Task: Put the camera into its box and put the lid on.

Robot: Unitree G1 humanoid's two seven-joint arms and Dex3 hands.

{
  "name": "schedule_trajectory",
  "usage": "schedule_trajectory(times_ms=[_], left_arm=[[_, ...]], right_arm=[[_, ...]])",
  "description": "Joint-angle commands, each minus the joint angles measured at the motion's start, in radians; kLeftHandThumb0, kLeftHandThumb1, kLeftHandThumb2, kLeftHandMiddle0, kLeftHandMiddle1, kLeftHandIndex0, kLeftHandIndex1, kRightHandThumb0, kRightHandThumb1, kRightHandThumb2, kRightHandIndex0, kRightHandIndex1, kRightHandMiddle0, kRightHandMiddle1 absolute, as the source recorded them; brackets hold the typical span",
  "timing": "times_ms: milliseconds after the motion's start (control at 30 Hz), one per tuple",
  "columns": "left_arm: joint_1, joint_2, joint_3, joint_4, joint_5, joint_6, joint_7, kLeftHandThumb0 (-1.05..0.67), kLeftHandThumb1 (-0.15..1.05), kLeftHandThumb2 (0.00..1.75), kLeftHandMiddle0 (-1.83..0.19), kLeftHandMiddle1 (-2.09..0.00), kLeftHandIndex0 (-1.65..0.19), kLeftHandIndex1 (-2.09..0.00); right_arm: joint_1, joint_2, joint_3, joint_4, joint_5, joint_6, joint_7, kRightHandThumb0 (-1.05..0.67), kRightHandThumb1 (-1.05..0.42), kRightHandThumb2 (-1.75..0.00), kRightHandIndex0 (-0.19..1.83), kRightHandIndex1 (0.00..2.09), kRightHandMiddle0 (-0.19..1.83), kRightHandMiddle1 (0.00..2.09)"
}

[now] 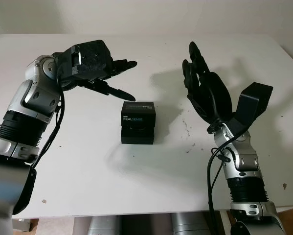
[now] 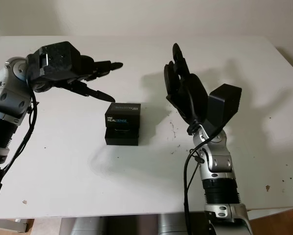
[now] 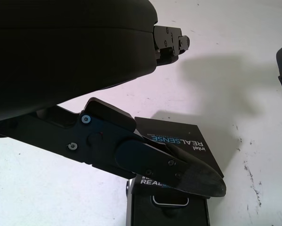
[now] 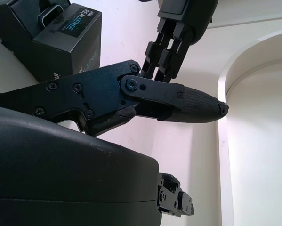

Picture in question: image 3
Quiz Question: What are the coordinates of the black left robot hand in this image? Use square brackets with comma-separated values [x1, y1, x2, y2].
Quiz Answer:
[0, 0, 227, 198]

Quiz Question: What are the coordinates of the black RealSense box lid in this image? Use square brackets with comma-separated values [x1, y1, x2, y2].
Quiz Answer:
[133, 116, 225, 200]

